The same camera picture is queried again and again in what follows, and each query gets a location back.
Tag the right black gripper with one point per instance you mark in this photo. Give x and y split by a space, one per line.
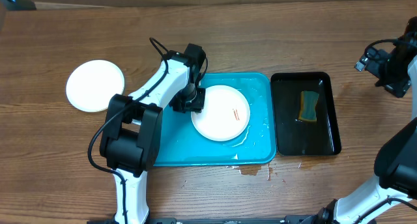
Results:
373 67

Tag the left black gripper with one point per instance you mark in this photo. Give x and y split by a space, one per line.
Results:
197 107

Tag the white plate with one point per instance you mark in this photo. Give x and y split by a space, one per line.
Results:
225 114
91 85

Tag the green yellow sponge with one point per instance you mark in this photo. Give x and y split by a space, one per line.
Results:
308 103

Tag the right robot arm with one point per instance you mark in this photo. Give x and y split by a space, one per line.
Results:
394 178

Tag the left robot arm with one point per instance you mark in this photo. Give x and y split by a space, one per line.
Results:
131 135

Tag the teal plastic tray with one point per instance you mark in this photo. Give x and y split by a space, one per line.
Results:
182 145

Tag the black rectangular tray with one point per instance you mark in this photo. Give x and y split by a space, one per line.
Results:
299 138

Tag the dark object top left corner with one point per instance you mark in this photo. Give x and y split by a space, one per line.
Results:
19 4

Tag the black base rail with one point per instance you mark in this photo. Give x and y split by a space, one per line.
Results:
296 219

